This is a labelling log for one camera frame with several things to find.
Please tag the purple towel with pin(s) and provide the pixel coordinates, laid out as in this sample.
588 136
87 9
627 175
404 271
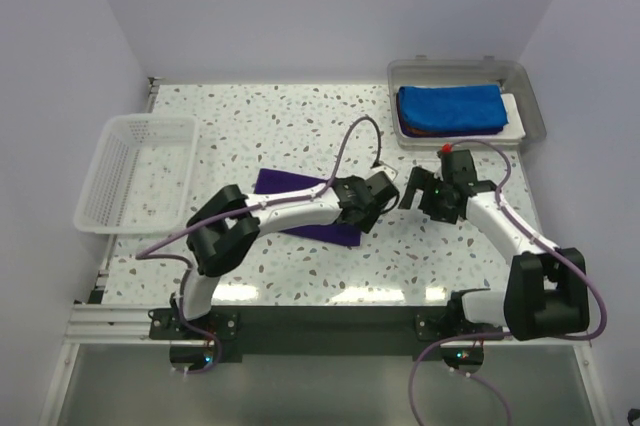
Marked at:
489 132
271 181

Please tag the clear plastic bin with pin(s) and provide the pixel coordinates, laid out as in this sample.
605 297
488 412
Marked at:
509 76

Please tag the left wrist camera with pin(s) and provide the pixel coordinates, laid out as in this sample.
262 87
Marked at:
390 172

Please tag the white folded towel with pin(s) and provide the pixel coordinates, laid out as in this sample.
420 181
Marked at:
513 132

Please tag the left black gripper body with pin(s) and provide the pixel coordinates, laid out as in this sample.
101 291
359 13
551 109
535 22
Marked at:
367 222

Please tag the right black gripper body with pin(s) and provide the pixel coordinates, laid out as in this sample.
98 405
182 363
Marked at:
434 198

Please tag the white plastic laundry basket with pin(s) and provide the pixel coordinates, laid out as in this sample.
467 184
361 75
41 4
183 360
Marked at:
140 175

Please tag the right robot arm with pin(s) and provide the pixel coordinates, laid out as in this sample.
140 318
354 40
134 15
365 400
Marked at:
545 295

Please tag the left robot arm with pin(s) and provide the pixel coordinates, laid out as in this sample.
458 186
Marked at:
223 231

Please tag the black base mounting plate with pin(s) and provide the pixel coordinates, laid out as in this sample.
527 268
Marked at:
307 331

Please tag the aluminium rail frame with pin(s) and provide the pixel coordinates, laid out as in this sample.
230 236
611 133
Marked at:
407 260

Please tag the blue towel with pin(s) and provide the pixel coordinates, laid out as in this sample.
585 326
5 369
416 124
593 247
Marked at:
460 109

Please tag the brown towel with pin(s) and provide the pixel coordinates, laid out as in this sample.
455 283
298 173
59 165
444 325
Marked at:
409 131

